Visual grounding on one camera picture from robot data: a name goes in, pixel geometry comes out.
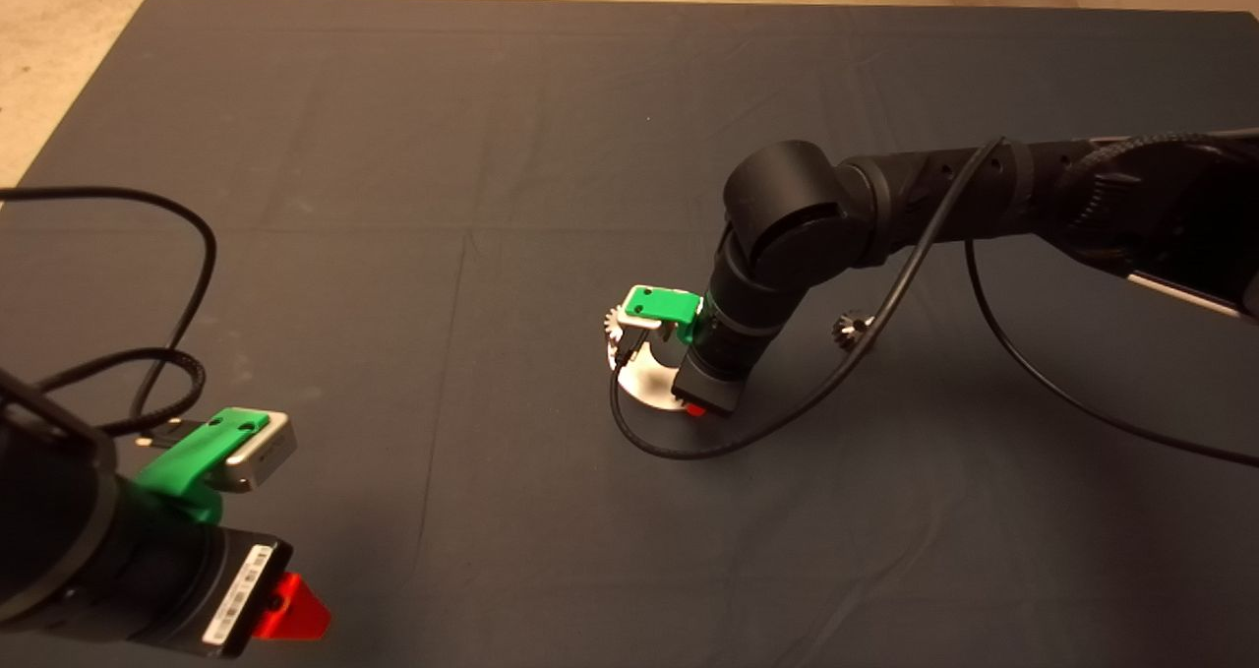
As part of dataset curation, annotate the black right camera cable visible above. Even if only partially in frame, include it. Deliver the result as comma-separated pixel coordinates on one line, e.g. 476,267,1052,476
610,137,1259,469

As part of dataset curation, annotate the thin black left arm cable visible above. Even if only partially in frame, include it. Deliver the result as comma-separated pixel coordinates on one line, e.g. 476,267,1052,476
0,188,217,423

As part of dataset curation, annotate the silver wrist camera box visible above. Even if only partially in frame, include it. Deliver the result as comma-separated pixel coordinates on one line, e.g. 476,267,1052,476
615,287,680,339
224,412,298,492

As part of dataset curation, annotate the bright steel planetary gear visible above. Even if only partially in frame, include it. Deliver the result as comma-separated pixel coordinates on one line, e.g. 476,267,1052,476
602,299,640,344

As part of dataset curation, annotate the round metal carrier plate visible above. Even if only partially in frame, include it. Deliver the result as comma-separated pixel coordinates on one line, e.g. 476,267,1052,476
605,334,711,415

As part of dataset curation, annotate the braided black left camera cable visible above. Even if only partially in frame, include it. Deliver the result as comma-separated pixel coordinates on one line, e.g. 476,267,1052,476
34,348,208,450

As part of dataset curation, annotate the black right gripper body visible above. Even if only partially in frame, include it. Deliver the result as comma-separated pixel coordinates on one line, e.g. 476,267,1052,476
672,329,778,418

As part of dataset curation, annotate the right green camera mount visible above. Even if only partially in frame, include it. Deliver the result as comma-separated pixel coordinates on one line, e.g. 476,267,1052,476
625,284,711,346

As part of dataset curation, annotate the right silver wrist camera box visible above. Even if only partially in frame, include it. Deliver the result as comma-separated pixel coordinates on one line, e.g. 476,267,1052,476
615,287,680,339

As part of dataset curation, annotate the dark steel planetary gear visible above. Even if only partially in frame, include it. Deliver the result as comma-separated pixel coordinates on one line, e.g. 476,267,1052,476
832,312,876,352

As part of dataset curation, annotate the left green camera mount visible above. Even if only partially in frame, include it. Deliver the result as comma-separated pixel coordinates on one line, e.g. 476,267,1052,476
133,407,271,523

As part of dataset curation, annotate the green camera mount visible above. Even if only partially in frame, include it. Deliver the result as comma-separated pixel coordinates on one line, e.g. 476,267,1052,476
625,284,711,346
133,407,271,523

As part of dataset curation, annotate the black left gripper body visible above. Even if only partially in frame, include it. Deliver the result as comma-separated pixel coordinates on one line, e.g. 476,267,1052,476
116,520,294,659

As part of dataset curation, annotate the dark grey table cloth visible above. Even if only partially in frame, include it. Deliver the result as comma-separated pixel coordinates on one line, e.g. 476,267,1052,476
0,0,1259,668

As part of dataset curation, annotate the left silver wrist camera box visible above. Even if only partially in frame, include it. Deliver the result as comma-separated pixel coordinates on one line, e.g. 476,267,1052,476
224,412,298,492

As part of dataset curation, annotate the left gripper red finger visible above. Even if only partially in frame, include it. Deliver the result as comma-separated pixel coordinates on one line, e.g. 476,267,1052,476
251,572,332,641

